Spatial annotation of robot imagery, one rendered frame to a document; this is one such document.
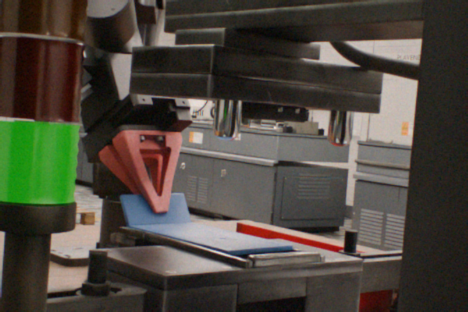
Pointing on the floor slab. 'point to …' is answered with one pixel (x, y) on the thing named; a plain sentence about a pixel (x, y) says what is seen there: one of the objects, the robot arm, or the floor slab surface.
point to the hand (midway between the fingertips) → (157, 205)
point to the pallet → (87, 217)
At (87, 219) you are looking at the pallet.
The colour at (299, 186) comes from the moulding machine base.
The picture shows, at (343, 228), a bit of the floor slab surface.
